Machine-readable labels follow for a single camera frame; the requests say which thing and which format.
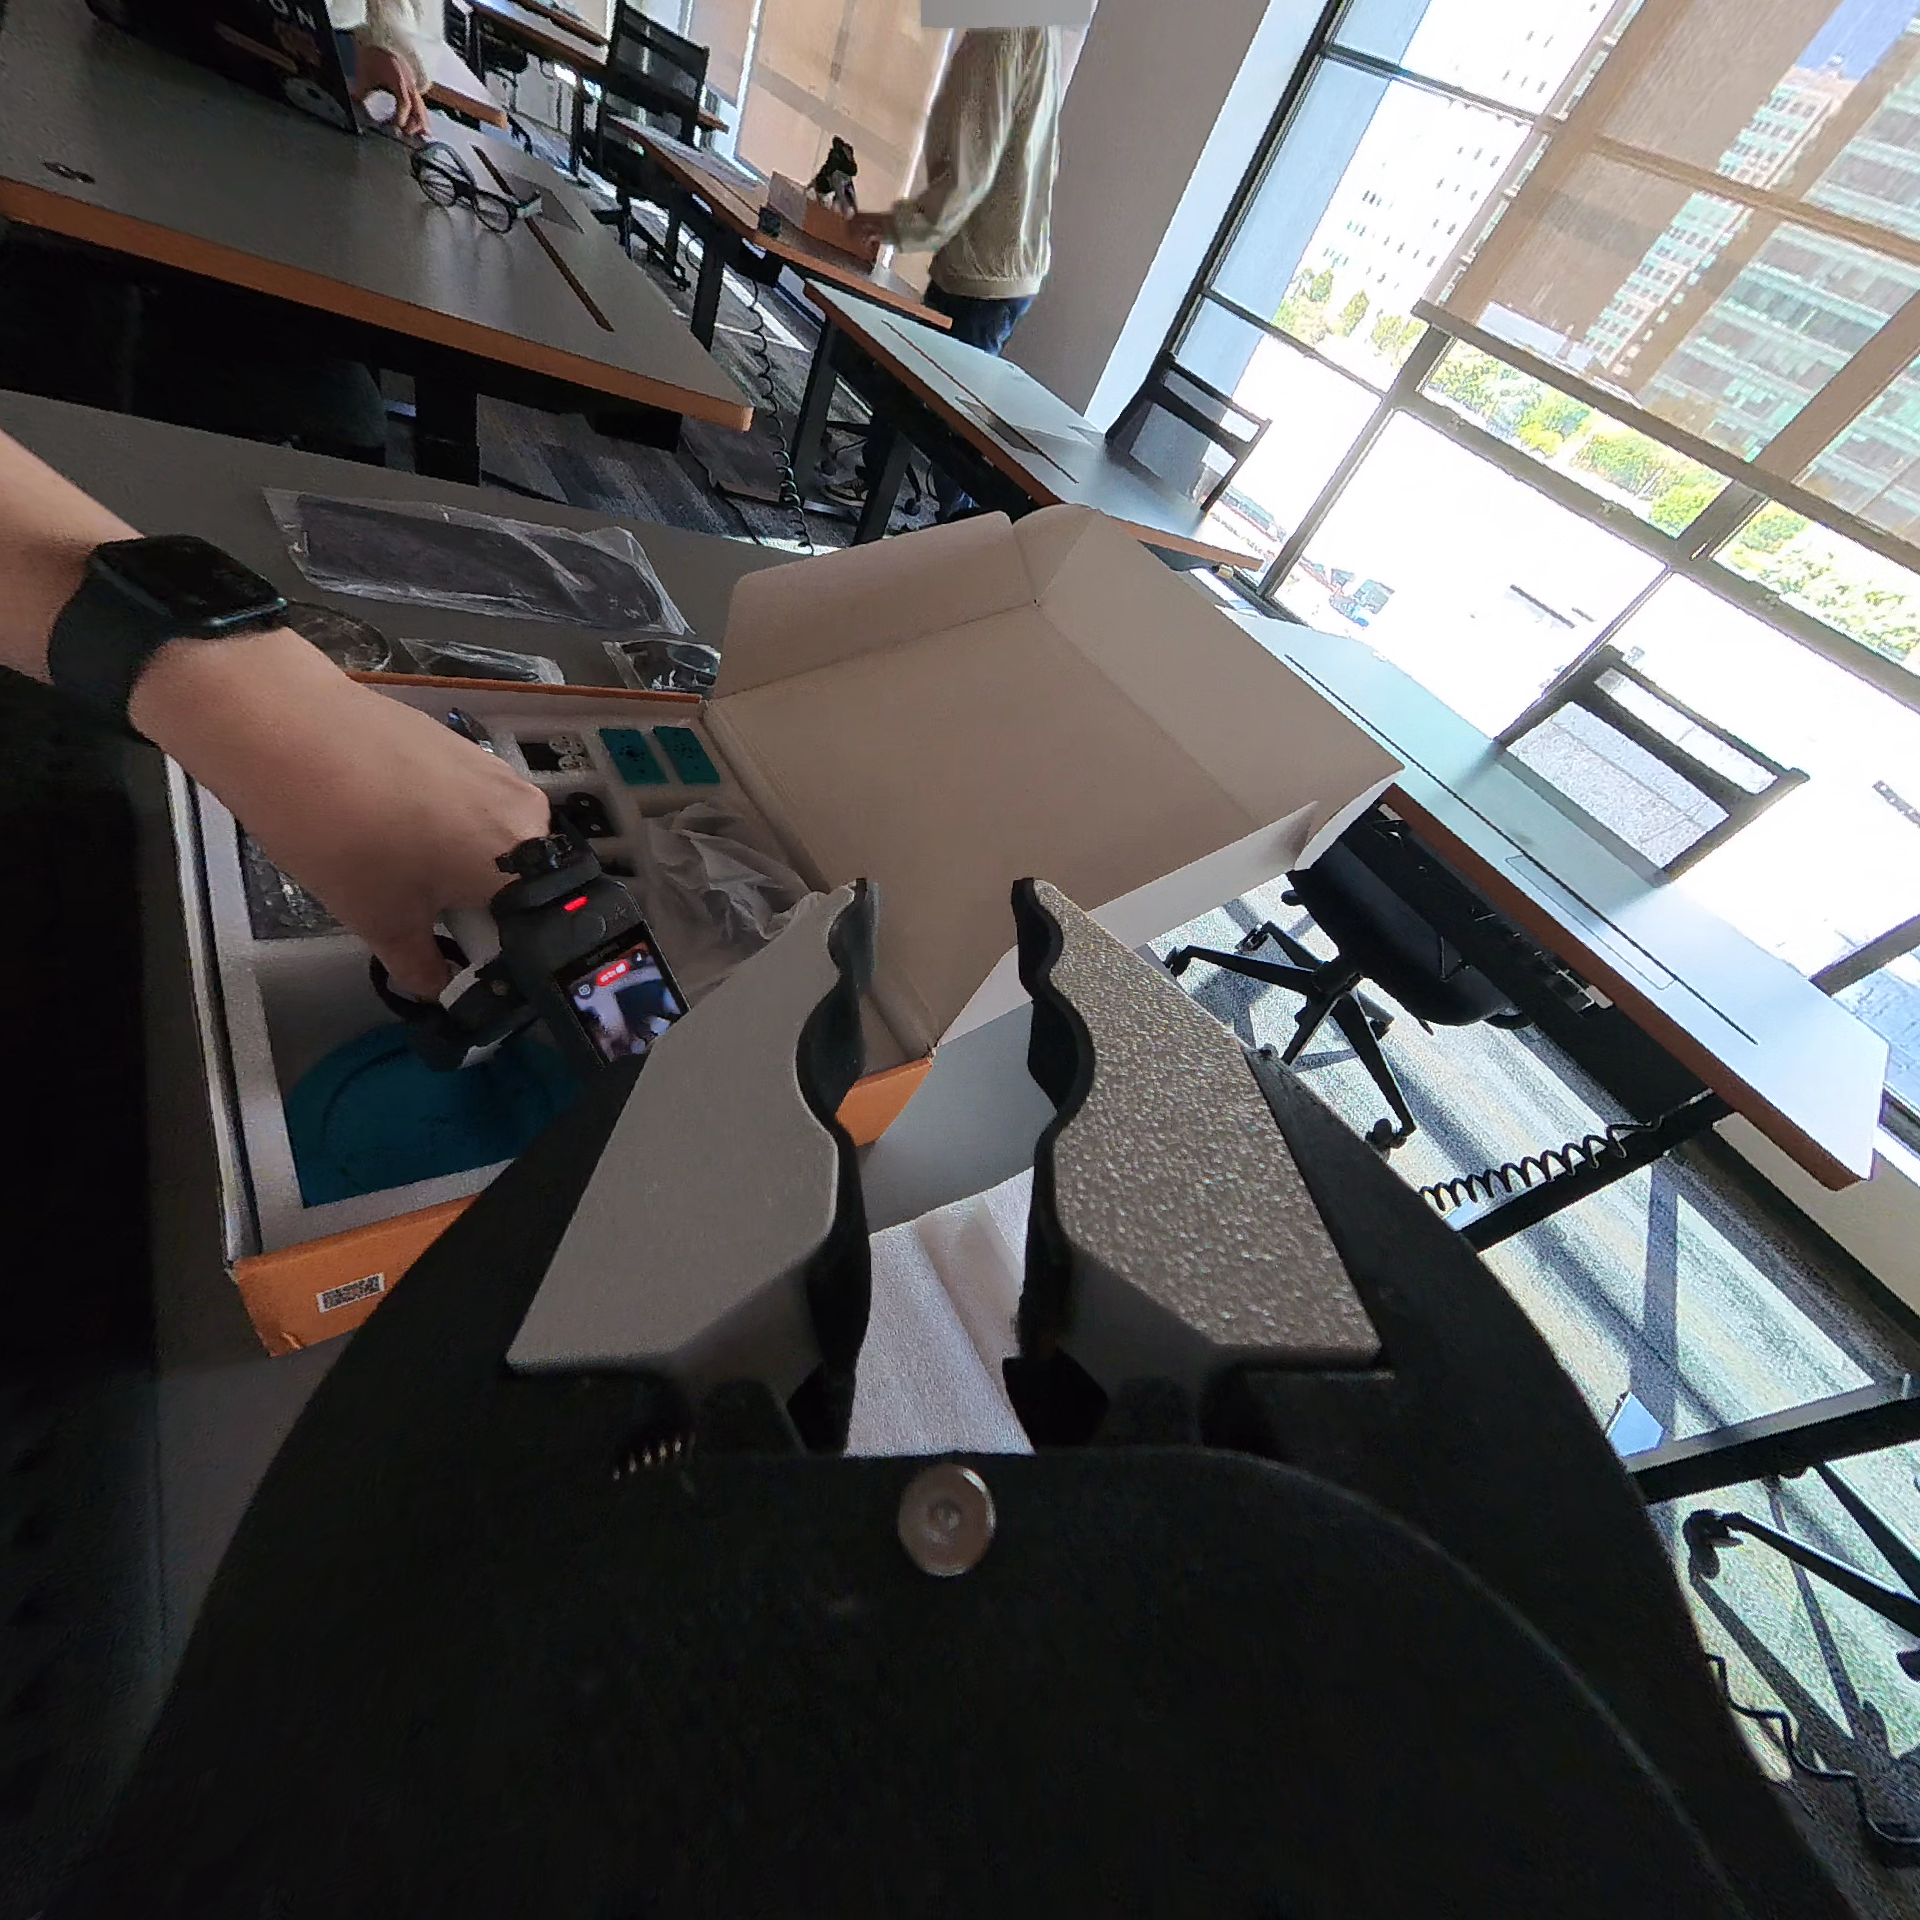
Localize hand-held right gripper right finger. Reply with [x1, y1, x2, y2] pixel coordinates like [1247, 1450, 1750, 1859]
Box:
[1008, 878, 1382, 1370]

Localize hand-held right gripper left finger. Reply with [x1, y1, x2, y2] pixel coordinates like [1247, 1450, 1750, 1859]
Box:
[507, 878, 880, 1413]

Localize blue metal ring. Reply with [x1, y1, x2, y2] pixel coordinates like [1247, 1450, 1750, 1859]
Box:
[286, 1023, 584, 1212]

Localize orange cardboard kit box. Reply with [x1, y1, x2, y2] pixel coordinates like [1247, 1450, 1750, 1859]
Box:
[162, 506, 1408, 1356]

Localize person's left forearm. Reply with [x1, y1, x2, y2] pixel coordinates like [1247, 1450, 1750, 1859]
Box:
[0, 427, 114, 684]

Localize person's left hand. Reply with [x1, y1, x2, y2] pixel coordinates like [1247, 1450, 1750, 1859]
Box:
[127, 638, 559, 1004]

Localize crumpled clear plastic bag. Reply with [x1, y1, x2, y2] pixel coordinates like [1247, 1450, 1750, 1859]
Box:
[641, 800, 818, 968]

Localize white foam sheet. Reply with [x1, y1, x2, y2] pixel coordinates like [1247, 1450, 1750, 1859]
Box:
[843, 1162, 1040, 1461]

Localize small plastic parts bag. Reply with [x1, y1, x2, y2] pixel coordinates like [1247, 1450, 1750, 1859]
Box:
[603, 635, 725, 698]
[392, 635, 569, 692]

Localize black office chair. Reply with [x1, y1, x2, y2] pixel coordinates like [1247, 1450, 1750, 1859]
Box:
[589, 0, 711, 203]
[1168, 829, 1535, 1154]

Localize large bag of black parts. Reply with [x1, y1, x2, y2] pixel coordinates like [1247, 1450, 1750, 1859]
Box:
[263, 484, 695, 643]

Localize black smartwatch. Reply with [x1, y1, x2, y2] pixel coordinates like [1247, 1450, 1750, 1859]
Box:
[45, 535, 290, 748]

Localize large window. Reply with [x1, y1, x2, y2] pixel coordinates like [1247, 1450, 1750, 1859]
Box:
[1169, 0, 1920, 1051]

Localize brown cardboard box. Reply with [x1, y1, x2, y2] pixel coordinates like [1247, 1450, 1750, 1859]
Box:
[760, 170, 885, 248]

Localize black eyeglasses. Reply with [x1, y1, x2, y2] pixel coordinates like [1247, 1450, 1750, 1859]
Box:
[407, 138, 521, 238]

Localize black printed box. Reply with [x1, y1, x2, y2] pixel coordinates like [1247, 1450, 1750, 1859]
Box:
[82, 0, 371, 138]

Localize beige roller blind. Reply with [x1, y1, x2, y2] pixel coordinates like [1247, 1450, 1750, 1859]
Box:
[1415, 0, 1920, 506]

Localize black coiled cable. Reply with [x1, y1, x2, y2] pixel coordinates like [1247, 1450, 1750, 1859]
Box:
[1415, 1117, 1655, 1221]
[753, 333, 810, 531]

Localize black frame chair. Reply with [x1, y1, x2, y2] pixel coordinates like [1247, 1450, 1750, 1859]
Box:
[1106, 350, 1272, 470]
[1496, 644, 1811, 883]

